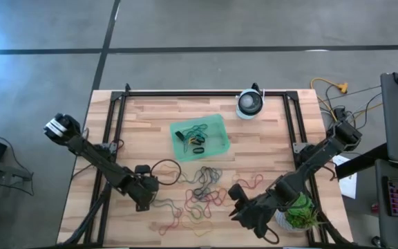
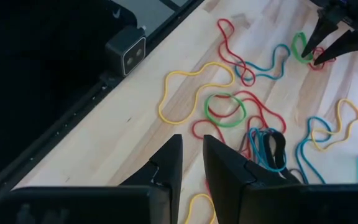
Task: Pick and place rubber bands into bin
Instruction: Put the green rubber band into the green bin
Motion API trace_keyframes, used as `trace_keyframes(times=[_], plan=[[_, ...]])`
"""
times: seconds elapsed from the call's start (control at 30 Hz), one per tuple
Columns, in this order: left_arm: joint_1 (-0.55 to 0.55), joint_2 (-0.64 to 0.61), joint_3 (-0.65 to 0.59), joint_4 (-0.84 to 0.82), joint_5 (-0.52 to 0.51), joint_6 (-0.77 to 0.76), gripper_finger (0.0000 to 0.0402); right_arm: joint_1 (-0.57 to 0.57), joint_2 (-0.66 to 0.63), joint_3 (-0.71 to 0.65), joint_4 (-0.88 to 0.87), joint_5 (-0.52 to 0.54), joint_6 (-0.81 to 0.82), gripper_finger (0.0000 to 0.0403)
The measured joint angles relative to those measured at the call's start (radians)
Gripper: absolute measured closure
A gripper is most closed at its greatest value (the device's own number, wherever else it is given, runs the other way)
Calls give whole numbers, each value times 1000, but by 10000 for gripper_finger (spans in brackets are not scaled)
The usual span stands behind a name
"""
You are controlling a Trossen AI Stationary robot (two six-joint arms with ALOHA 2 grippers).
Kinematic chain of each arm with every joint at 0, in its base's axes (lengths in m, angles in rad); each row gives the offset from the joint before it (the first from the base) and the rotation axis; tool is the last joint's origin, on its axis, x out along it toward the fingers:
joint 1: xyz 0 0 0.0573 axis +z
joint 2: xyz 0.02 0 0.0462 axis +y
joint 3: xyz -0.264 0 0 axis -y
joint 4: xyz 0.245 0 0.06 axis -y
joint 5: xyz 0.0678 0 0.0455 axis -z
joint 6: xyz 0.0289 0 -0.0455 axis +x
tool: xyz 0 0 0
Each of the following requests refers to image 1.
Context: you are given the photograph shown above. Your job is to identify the black beam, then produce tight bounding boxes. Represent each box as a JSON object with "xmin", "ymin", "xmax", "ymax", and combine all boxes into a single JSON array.
[{"xmin": 334, "ymin": 142, "xmax": 390, "ymax": 181}]

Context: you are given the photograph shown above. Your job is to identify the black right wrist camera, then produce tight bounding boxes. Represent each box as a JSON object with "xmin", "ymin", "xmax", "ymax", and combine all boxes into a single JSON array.
[{"xmin": 253, "ymin": 221, "xmax": 268, "ymax": 239}]

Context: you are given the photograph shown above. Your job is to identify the teal translucent plastic bin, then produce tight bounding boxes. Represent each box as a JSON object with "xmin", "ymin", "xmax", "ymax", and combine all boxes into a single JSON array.
[{"xmin": 169, "ymin": 113, "xmax": 231, "ymax": 163}]

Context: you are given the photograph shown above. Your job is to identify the black left camera cable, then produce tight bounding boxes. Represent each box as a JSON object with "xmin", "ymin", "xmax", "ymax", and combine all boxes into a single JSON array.
[{"xmin": 149, "ymin": 158, "xmax": 182, "ymax": 187}]

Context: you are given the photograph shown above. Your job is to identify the succulent in white patterned pot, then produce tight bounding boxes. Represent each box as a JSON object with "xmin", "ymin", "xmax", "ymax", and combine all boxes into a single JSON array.
[{"xmin": 274, "ymin": 192, "xmax": 319, "ymax": 233}]

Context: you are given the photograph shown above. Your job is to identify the black aluminium table frame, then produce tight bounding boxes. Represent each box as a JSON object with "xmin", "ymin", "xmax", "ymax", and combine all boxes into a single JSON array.
[{"xmin": 60, "ymin": 82, "xmax": 350, "ymax": 249}]

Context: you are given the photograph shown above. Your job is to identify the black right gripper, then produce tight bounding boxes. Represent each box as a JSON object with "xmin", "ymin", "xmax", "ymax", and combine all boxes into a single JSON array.
[{"xmin": 228, "ymin": 183, "xmax": 281, "ymax": 238}]

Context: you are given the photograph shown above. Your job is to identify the yellow extension cord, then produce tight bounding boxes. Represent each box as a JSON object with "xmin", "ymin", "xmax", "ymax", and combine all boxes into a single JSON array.
[{"xmin": 310, "ymin": 77, "xmax": 349, "ymax": 122}]

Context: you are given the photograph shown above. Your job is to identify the long red rubber band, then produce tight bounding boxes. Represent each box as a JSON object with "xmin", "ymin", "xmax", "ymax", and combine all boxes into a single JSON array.
[{"xmin": 184, "ymin": 189, "xmax": 214, "ymax": 222}]

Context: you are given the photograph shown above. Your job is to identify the long teal rubber band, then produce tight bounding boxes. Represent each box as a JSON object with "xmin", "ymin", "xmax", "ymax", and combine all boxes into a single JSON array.
[{"xmin": 151, "ymin": 198, "xmax": 183, "ymax": 218}]

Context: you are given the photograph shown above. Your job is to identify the white paper sheet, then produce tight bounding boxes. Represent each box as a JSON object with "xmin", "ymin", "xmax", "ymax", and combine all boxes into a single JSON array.
[{"xmin": 332, "ymin": 154, "xmax": 358, "ymax": 200}]

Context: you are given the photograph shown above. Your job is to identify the black right camera cable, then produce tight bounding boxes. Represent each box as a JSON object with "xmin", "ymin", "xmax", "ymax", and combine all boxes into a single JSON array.
[{"xmin": 259, "ymin": 224, "xmax": 280, "ymax": 246}]

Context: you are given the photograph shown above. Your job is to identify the long yellow rubber band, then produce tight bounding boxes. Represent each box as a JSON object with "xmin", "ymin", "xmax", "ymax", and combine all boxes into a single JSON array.
[{"xmin": 180, "ymin": 219, "xmax": 214, "ymax": 238}]

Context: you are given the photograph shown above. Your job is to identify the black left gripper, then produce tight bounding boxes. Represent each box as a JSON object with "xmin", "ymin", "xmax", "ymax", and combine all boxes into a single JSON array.
[{"xmin": 122, "ymin": 172, "xmax": 160, "ymax": 212}]

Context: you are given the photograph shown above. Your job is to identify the black camera cable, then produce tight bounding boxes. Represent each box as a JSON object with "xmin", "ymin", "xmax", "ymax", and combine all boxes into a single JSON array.
[
  {"xmin": 259, "ymin": 224, "xmax": 280, "ymax": 246},
  {"xmin": 149, "ymin": 158, "xmax": 182, "ymax": 187}
]

